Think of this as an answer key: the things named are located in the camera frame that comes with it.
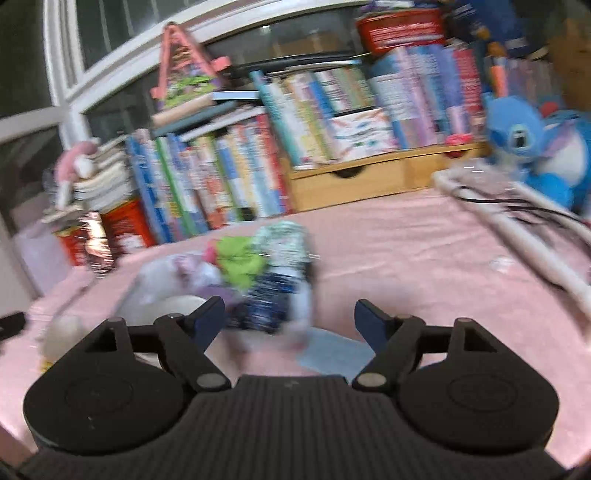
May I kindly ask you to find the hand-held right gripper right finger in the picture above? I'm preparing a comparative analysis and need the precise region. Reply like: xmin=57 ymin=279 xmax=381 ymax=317
xmin=352 ymin=299 xmax=502 ymax=393

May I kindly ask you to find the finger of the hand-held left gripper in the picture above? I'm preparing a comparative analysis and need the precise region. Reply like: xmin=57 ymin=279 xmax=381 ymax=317
xmin=0 ymin=312 xmax=27 ymax=343

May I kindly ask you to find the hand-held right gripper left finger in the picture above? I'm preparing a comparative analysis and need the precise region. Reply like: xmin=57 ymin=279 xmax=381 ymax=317
xmin=84 ymin=296 xmax=232 ymax=394

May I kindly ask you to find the navy patterned cloth pouch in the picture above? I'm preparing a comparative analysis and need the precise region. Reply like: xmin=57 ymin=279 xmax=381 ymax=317
xmin=230 ymin=269 xmax=315 ymax=334

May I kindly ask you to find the green cloth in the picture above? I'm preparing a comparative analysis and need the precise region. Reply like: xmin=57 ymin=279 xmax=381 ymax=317
xmin=211 ymin=235 xmax=269 ymax=291

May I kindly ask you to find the teal and white patterned cloth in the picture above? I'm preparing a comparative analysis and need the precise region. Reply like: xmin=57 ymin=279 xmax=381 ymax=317
xmin=253 ymin=220 xmax=320 ymax=274

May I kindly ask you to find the light blue cloth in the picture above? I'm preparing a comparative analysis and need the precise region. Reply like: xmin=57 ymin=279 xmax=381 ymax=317
xmin=298 ymin=327 xmax=377 ymax=374

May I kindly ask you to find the cream plush toy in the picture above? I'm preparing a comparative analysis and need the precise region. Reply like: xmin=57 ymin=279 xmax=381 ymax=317
xmin=36 ymin=316 xmax=95 ymax=371

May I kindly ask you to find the pink blanket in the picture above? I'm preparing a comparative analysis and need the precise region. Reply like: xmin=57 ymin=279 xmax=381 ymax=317
xmin=0 ymin=187 xmax=591 ymax=468

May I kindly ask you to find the shiny snack packet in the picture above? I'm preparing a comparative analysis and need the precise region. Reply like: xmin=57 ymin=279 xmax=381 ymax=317
xmin=76 ymin=211 xmax=116 ymax=278

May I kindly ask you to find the red plastic crate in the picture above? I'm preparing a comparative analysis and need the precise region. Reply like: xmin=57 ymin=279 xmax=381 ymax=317
xmin=99 ymin=198 xmax=157 ymax=259

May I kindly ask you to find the row of large children's books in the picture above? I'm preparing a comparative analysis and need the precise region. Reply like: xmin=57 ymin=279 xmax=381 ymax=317
xmin=126 ymin=111 xmax=293 ymax=246

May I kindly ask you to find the wooden drawer organizer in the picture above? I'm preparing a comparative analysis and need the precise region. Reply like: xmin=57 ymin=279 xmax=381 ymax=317
xmin=285 ymin=142 xmax=491 ymax=213

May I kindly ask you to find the pink and white plush toy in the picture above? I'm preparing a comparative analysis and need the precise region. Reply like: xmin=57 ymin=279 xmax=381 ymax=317
xmin=53 ymin=138 xmax=102 ymax=210

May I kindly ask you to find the white printed carton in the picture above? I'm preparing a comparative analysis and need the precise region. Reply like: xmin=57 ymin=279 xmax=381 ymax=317
xmin=329 ymin=107 xmax=400 ymax=161

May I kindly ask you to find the stack of flat books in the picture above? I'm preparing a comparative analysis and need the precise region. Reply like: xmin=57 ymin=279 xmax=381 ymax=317
xmin=150 ymin=90 xmax=269 ymax=141

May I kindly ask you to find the row of slim paperback books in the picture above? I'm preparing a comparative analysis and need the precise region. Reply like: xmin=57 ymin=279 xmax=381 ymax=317
xmin=250 ymin=44 xmax=486 ymax=168

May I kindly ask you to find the blue alien plush toy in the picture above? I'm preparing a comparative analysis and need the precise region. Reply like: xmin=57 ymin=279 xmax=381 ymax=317
xmin=481 ymin=95 xmax=591 ymax=212

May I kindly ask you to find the pink triangular toy house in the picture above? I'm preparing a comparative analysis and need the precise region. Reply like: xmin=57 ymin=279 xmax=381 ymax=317
xmin=150 ymin=22 xmax=232 ymax=114

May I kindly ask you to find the red basket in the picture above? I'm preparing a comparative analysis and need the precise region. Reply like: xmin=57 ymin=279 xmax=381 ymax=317
xmin=355 ymin=7 xmax=448 ymax=57

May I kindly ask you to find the dark blue printed bag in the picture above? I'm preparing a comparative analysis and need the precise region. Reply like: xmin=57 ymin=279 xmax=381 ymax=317
xmin=450 ymin=0 xmax=529 ymax=54

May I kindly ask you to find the white plastic pipe frame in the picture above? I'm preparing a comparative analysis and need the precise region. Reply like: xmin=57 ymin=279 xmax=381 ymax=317
xmin=431 ymin=168 xmax=591 ymax=320

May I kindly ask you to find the black cable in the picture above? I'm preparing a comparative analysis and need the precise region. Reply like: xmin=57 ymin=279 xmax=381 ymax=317
xmin=451 ymin=184 xmax=591 ymax=228

